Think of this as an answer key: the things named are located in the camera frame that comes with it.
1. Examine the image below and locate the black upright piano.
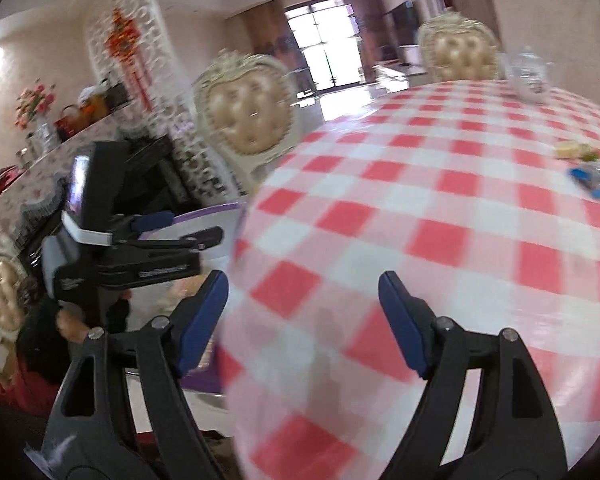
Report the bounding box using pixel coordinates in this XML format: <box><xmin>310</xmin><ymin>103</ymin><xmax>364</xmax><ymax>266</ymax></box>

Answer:
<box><xmin>17</xmin><ymin>135</ymin><xmax>188</xmax><ymax>281</ymax></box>

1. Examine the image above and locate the red garment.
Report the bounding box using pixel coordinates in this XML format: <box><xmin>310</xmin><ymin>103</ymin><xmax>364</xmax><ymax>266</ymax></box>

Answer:
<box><xmin>0</xmin><ymin>370</ymin><xmax>58</xmax><ymax>418</ymax></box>

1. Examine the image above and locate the flat screen television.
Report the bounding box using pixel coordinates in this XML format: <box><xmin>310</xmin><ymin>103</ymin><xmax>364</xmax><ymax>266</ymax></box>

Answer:
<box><xmin>390</xmin><ymin>1</ymin><xmax>421</xmax><ymax>53</ymax></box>

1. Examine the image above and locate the balcony glass door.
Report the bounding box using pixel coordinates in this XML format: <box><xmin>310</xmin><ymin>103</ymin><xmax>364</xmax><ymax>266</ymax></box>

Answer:
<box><xmin>285</xmin><ymin>2</ymin><xmax>366</xmax><ymax>93</ymax></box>

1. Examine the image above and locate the red knot wall ornament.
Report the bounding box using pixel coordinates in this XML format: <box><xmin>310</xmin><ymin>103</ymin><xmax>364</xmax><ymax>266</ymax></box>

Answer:
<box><xmin>109</xmin><ymin>7</ymin><xmax>153</xmax><ymax>111</ymax></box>

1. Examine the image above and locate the pink flower bouquet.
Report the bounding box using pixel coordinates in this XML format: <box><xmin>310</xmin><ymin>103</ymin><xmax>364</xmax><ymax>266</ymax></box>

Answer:
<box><xmin>14</xmin><ymin>80</ymin><xmax>57</xmax><ymax>128</ymax></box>

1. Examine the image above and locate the white floral teapot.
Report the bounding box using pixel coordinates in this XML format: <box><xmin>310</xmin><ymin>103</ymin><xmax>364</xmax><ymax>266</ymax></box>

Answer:
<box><xmin>502</xmin><ymin>46</ymin><xmax>556</xmax><ymax>101</ymax></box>

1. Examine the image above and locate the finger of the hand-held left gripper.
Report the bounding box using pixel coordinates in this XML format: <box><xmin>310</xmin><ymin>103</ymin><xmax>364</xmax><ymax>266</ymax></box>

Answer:
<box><xmin>109</xmin><ymin>211</ymin><xmax>174</xmax><ymax>236</ymax></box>
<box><xmin>111</xmin><ymin>226</ymin><xmax>224</xmax><ymax>261</ymax></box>

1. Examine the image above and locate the white and orange bag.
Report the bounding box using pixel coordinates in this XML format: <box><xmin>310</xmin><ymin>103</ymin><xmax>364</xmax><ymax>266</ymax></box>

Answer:
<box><xmin>77</xmin><ymin>85</ymin><xmax>108</xmax><ymax>121</ymax></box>

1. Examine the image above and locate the person's left hand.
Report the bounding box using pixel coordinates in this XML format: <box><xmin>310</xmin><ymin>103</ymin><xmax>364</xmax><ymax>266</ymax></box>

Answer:
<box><xmin>55</xmin><ymin>307</ymin><xmax>93</xmax><ymax>343</ymax></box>

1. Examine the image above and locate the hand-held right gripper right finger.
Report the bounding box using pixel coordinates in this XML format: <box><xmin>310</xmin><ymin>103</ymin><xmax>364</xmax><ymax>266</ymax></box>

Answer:
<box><xmin>378</xmin><ymin>271</ymin><xmax>567</xmax><ymax>480</ymax></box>

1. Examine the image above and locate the person's left forearm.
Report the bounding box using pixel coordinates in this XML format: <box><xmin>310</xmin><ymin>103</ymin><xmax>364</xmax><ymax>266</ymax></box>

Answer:
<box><xmin>15</xmin><ymin>305</ymin><xmax>81</xmax><ymax>386</ymax></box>

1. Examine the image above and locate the white lattice screen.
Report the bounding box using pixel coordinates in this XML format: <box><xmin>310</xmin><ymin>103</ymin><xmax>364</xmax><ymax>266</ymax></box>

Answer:
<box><xmin>82</xmin><ymin>0</ymin><xmax>251</xmax><ymax>201</ymax></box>

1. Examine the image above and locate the pink checked tablecloth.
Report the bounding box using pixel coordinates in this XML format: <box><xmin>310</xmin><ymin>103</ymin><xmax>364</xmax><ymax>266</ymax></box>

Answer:
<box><xmin>215</xmin><ymin>79</ymin><xmax>600</xmax><ymax>480</ymax></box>

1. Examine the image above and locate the floral fringed cloth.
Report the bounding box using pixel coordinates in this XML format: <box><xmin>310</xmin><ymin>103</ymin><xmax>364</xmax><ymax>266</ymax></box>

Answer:
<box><xmin>0</xmin><ymin>102</ymin><xmax>136</xmax><ymax>241</ymax></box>

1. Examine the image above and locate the silver vase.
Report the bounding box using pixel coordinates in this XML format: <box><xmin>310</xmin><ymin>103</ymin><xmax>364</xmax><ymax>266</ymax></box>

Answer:
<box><xmin>32</xmin><ymin>117</ymin><xmax>56</xmax><ymax>153</ymax></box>

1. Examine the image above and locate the red basket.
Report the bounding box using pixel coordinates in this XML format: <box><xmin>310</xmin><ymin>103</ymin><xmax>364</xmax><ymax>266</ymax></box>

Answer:
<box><xmin>55</xmin><ymin>105</ymin><xmax>93</xmax><ymax>138</ymax></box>

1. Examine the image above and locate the cream tufted dining chair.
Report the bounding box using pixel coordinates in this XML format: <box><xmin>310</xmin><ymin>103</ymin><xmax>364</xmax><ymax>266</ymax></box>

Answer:
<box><xmin>0</xmin><ymin>249</ymin><xmax>38</xmax><ymax>333</ymax></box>
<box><xmin>192</xmin><ymin>49</ymin><xmax>303</xmax><ymax>196</ymax></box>
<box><xmin>416</xmin><ymin>8</ymin><xmax>501</xmax><ymax>82</ymax></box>

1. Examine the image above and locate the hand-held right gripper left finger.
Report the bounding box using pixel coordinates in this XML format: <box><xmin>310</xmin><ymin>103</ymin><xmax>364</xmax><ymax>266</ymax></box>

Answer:
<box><xmin>42</xmin><ymin>270</ymin><xmax>231</xmax><ymax>480</ymax></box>

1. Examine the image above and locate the purple bag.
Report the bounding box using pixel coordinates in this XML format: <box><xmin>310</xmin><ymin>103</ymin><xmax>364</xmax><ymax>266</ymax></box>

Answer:
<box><xmin>125</xmin><ymin>201</ymin><xmax>248</xmax><ymax>403</ymax></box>

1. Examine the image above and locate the white television cabinet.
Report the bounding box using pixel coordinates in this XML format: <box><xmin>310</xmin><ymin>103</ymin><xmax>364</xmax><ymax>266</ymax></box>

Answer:
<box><xmin>372</xmin><ymin>45</ymin><xmax>426</xmax><ymax>83</ymax></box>

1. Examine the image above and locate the black handbag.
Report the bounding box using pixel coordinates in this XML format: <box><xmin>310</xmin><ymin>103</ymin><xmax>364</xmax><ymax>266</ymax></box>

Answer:
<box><xmin>102</xmin><ymin>77</ymin><xmax>131</xmax><ymax>111</ymax></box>

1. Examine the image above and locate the brown curtain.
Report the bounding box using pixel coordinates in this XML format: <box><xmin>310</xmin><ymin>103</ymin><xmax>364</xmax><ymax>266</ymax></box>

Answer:
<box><xmin>340</xmin><ymin>0</ymin><xmax>376</xmax><ymax>76</ymax></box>

